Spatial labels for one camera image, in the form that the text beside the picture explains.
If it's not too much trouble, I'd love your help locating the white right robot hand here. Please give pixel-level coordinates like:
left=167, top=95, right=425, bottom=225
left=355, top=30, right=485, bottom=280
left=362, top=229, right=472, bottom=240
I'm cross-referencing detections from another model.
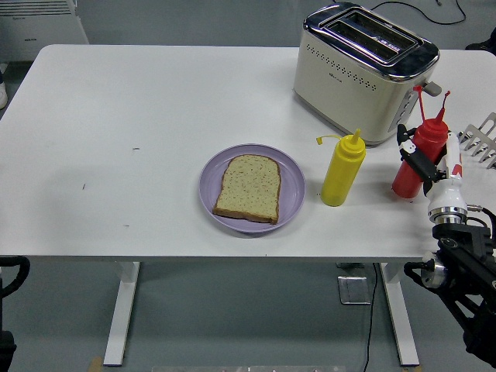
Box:
left=395, top=123, right=468, bottom=213

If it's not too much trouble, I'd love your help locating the red squeeze bottle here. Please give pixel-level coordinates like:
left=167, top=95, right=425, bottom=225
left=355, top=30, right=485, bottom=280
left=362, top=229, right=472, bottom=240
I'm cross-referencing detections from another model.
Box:
left=391, top=85, right=451, bottom=199

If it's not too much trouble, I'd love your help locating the slice of bread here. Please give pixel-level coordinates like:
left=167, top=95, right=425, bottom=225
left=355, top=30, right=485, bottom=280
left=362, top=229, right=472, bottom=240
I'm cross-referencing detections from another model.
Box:
left=212, top=153, right=281, bottom=226

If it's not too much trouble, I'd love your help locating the silver metal toast rack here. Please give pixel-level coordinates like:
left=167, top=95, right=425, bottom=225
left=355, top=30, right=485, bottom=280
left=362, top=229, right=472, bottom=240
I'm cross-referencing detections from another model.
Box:
left=458, top=112, right=496, bottom=171

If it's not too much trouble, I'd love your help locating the yellow squeeze bottle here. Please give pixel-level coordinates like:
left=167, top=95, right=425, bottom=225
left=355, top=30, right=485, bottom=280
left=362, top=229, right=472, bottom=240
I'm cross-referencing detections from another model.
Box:
left=315, top=128, right=367, bottom=207

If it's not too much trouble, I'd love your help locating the white table leg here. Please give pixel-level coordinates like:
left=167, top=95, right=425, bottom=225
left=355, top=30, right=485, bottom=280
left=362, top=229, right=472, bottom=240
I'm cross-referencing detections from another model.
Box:
left=378, top=262, right=421, bottom=367
left=102, top=261, right=141, bottom=367

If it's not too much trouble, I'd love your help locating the metal floor outlet box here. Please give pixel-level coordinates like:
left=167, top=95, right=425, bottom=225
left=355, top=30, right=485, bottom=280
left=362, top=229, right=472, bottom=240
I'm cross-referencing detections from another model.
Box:
left=336, top=274, right=372, bottom=305

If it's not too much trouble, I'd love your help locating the cream and chrome toaster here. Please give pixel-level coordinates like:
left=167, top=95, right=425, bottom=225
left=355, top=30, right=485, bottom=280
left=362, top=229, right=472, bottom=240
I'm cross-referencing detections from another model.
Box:
left=292, top=2, right=443, bottom=147

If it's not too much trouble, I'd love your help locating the person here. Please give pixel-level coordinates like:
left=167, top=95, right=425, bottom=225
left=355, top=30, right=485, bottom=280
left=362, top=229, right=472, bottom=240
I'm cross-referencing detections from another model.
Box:
left=464, top=29, right=496, bottom=51

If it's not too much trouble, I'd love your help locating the purple round plate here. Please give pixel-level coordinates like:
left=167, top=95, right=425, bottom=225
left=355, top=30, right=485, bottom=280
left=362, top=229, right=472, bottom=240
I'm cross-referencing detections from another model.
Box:
left=198, top=143, right=307, bottom=234

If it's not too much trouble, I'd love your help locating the white ribbed appliance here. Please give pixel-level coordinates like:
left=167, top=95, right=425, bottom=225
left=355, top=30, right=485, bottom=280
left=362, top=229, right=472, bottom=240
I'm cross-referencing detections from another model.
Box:
left=0, top=0, right=90, bottom=74

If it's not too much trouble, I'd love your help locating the thin black floor cable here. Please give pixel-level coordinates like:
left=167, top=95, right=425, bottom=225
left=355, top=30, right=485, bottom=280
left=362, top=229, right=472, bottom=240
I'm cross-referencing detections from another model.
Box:
left=362, top=263, right=379, bottom=372

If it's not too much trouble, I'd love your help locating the looped black floor cable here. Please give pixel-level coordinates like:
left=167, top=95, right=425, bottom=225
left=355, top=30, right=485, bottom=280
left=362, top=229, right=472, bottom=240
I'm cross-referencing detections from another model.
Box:
left=370, top=0, right=468, bottom=25

